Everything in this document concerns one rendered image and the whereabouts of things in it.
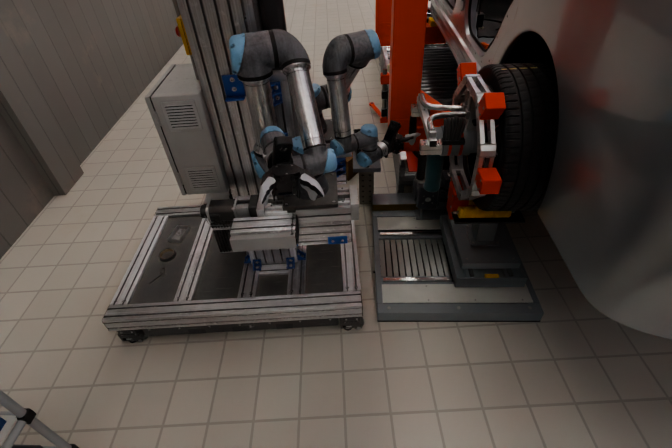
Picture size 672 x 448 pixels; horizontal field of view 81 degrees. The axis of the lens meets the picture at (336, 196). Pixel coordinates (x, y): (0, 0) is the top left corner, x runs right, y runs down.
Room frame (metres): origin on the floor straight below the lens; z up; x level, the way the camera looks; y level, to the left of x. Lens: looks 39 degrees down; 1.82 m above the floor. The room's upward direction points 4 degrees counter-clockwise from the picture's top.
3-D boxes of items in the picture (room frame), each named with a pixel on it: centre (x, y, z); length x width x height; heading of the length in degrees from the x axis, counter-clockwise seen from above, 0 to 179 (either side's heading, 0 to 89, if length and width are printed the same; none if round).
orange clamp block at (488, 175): (1.23, -0.61, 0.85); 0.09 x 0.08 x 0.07; 175
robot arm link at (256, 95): (1.27, 0.24, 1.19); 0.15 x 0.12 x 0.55; 103
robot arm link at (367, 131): (1.52, -0.15, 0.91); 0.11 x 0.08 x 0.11; 114
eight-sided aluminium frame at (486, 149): (1.54, -0.63, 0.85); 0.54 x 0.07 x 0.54; 175
